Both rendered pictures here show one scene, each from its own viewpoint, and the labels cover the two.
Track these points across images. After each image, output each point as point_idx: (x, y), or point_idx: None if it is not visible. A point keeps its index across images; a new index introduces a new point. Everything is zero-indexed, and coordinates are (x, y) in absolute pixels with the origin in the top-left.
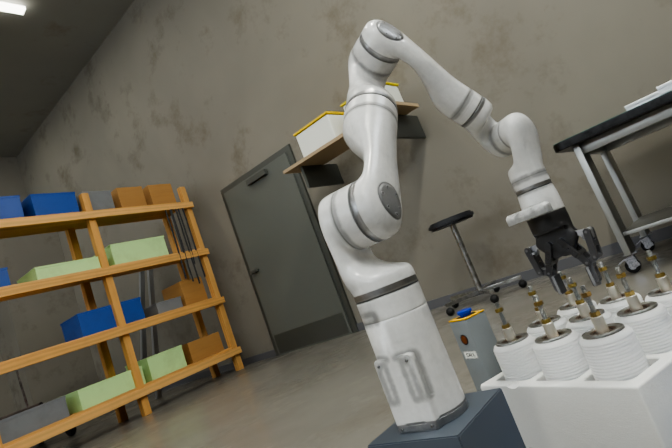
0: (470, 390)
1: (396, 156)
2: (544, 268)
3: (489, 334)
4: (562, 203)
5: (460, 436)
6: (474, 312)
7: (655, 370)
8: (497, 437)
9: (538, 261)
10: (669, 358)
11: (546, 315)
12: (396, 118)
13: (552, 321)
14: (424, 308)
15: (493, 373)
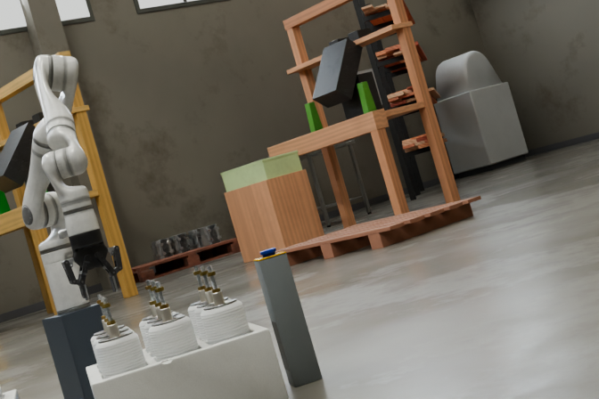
0: (513, 332)
1: (37, 183)
2: (115, 267)
3: (264, 284)
4: (69, 233)
5: (42, 321)
6: (262, 257)
7: (88, 369)
8: (56, 331)
9: (114, 260)
10: (90, 370)
11: (151, 298)
12: (37, 154)
13: (151, 305)
14: (45, 266)
15: (271, 319)
